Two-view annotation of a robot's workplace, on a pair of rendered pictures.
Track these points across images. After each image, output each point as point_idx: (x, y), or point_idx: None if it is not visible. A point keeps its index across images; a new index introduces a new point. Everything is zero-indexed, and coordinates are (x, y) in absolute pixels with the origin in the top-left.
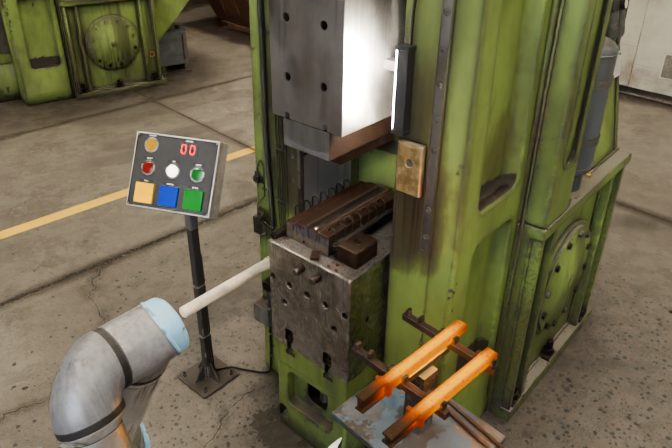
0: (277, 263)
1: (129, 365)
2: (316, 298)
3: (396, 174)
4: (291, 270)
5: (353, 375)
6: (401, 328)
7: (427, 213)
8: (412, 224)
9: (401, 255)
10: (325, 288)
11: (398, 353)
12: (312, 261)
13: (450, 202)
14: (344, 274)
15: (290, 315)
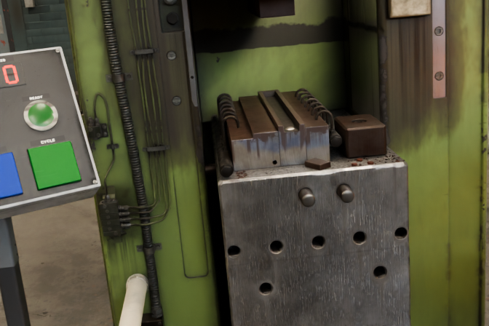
0: (245, 219)
1: None
2: (339, 236)
3: None
4: (279, 214)
5: None
6: (415, 244)
7: (438, 36)
8: (417, 65)
9: (404, 124)
10: (358, 204)
11: (415, 289)
12: (324, 170)
13: (468, 4)
14: (387, 161)
15: (281, 307)
